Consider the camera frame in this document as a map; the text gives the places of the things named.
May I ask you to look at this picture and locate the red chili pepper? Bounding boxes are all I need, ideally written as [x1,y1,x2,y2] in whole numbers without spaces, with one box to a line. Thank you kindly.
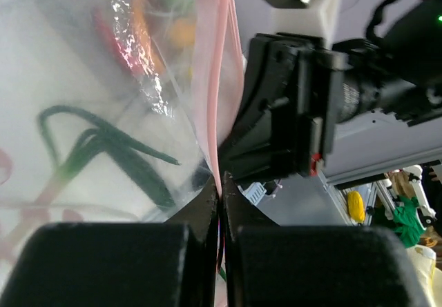
[92,8,143,77]

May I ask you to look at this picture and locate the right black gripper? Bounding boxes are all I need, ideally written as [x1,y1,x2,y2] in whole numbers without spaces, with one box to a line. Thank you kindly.
[220,32,361,183]

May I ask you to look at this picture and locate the yellow lemon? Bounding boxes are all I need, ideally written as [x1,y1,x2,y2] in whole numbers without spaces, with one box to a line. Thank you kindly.
[169,18,196,48]

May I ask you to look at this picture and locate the clear zip top bag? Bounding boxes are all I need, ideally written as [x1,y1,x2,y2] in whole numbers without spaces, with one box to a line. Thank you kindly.
[1,0,244,294]

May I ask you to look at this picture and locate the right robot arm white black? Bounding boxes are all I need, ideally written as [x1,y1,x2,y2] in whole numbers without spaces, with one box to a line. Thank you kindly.
[218,0,441,184]

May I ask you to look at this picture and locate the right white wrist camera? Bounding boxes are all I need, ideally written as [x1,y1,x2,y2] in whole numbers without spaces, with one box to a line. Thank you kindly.
[263,0,342,47]

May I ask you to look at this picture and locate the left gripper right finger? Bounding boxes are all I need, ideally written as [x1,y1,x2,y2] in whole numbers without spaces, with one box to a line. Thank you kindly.
[222,173,428,306]

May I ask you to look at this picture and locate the aluminium rail beam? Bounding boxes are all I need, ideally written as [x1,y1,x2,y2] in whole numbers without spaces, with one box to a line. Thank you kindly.
[318,146,441,185]

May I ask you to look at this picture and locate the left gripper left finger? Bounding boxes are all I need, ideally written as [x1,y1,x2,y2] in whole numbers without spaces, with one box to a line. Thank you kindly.
[1,180,218,306]

